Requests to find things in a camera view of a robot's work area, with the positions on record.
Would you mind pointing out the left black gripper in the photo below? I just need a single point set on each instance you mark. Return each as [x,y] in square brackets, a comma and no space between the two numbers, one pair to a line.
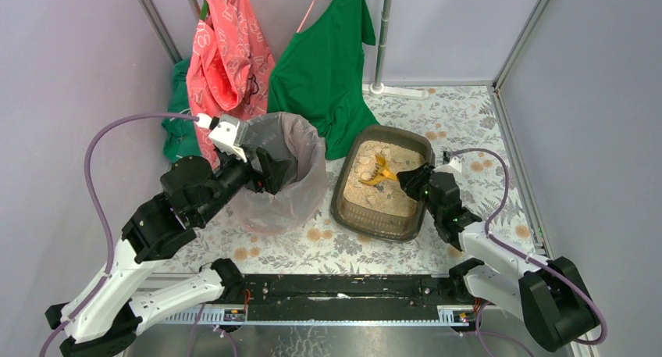
[255,170]

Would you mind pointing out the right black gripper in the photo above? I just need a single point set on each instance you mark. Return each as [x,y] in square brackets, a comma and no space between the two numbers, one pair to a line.
[425,180]

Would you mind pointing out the yellow litter scoop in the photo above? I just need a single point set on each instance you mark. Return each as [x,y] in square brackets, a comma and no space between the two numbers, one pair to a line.
[381,173]

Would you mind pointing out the trash bin with plastic liner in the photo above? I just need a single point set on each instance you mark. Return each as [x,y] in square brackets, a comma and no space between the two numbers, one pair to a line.
[284,136]

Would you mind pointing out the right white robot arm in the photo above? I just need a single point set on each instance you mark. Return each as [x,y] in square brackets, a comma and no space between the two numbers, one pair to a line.
[547,295]

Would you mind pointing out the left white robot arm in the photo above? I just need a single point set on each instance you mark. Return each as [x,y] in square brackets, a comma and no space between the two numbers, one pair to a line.
[106,318]

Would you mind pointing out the grey litter box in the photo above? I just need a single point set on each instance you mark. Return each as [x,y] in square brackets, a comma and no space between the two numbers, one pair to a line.
[373,223]

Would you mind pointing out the floral floor mat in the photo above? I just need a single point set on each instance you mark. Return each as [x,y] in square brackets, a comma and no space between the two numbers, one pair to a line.
[451,118]

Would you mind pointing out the dark green garment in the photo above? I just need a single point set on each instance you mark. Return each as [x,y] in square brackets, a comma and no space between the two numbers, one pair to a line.
[181,139]

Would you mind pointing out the clothes rack pole with base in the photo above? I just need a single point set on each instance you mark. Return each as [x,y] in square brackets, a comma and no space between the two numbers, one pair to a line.
[377,88]

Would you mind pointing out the green t-shirt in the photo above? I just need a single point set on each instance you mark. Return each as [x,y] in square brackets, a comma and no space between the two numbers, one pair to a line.
[319,75]

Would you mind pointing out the pink patterned garment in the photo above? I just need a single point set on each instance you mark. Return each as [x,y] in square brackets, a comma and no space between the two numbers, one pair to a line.
[231,62]

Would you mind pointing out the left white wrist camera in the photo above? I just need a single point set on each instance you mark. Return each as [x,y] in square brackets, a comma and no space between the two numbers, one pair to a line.
[227,133]

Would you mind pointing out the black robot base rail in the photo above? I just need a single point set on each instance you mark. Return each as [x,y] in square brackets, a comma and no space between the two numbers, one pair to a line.
[346,298]

